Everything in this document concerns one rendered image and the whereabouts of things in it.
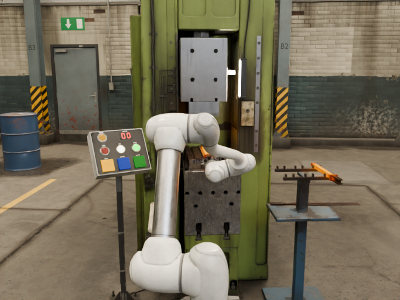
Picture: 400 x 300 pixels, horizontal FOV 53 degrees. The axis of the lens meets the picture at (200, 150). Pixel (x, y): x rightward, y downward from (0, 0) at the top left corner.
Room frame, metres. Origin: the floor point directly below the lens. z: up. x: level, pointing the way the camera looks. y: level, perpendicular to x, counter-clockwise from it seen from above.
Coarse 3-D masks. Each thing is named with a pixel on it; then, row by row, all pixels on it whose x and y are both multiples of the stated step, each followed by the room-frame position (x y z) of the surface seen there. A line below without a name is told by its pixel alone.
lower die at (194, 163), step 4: (188, 148) 2.98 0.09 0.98; (192, 148) 2.93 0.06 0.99; (196, 148) 2.93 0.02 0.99; (200, 148) 2.88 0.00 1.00; (192, 152) 2.82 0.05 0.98; (196, 152) 2.78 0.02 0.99; (200, 152) 2.78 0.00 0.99; (188, 156) 2.70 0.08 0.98; (192, 156) 2.70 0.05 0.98; (196, 156) 2.65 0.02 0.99; (200, 156) 2.65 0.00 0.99; (212, 156) 2.64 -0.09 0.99; (188, 160) 2.65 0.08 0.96; (192, 160) 2.59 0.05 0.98; (196, 160) 2.59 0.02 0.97; (200, 160) 2.59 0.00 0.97; (188, 164) 2.65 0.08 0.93; (192, 164) 2.59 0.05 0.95; (196, 164) 2.59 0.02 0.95; (200, 164) 2.59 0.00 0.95; (192, 168) 2.59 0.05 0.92; (196, 168) 2.59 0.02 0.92; (200, 168) 2.59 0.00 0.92; (204, 168) 2.60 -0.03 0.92
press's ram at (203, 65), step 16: (192, 48) 2.59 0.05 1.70; (208, 48) 2.60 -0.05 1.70; (224, 48) 2.61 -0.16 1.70; (192, 64) 2.59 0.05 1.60; (208, 64) 2.60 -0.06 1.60; (224, 64) 2.61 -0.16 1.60; (192, 80) 2.59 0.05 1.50; (208, 80) 2.60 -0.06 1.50; (224, 80) 2.61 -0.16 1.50; (192, 96) 2.59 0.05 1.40; (208, 96) 2.60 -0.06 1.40; (224, 96) 2.61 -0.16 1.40
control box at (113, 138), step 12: (96, 132) 2.38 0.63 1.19; (108, 132) 2.42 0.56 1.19; (120, 132) 2.45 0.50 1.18; (132, 132) 2.49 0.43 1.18; (96, 144) 2.34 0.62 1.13; (108, 144) 2.38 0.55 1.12; (120, 144) 2.41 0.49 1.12; (132, 144) 2.45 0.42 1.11; (144, 144) 2.48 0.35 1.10; (96, 156) 2.31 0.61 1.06; (108, 156) 2.34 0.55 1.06; (120, 156) 2.37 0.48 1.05; (132, 156) 2.40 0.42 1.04; (144, 156) 2.44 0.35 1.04; (96, 168) 2.27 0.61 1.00; (132, 168) 2.36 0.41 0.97; (144, 168) 2.39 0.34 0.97
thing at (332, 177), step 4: (312, 164) 2.59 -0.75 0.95; (316, 164) 2.57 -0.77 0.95; (316, 168) 2.52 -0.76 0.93; (320, 168) 2.45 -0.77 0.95; (320, 172) 2.45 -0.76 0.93; (324, 172) 2.38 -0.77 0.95; (328, 172) 2.36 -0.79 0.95; (328, 176) 2.32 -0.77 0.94; (332, 176) 2.26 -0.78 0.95; (336, 176) 2.25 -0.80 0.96; (332, 180) 2.26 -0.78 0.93; (336, 180) 2.22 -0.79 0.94; (340, 180) 2.18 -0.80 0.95; (340, 184) 2.18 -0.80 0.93
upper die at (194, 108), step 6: (186, 102) 2.83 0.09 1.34; (192, 102) 2.59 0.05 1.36; (198, 102) 2.59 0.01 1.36; (204, 102) 2.60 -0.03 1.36; (210, 102) 2.60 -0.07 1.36; (216, 102) 2.60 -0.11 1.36; (186, 108) 2.84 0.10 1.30; (192, 108) 2.59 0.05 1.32; (198, 108) 2.59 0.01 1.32; (204, 108) 2.60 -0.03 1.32; (210, 108) 2.60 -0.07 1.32; (216, 108) 2.60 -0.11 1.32; (216, 114) 2.60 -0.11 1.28
